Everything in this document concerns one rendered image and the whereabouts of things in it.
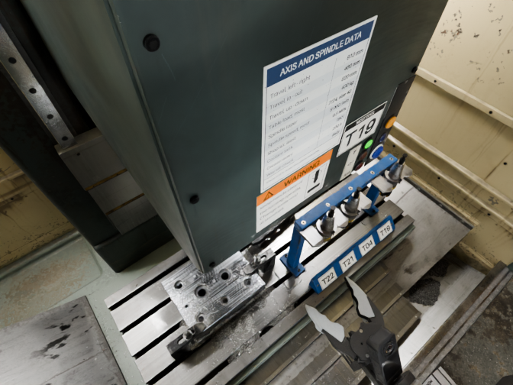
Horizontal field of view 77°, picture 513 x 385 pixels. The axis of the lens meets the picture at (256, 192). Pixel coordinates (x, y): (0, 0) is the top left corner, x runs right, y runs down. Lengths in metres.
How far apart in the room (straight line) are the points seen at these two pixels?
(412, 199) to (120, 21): 1.59
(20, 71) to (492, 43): 1.32
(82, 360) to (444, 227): 1.64
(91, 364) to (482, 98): 1.76
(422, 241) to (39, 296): 1.80
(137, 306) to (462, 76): 1.42
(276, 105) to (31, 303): 1.68
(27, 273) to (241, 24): 1.81
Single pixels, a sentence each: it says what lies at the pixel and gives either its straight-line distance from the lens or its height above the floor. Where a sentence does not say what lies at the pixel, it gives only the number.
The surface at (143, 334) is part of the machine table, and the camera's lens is 1.29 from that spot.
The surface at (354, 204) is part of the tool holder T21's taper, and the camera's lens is 1.04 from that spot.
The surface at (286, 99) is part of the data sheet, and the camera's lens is 0.37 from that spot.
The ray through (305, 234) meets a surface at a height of 1.22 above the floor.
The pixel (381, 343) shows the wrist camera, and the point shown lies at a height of 1.54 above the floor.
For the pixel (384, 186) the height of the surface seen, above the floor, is 1.22.
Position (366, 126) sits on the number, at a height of 1.73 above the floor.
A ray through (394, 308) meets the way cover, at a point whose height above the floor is 0.70.
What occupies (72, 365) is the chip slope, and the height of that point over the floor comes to 0.69.
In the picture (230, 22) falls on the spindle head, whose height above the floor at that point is 1.98.
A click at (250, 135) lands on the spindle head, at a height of 1.85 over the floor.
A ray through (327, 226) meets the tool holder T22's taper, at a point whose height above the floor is 1.25.
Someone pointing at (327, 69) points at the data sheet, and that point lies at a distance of 0.40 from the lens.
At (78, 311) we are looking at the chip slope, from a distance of 1.69.
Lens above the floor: 2.10
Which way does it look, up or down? 54 degrees down
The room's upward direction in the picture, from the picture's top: straight up
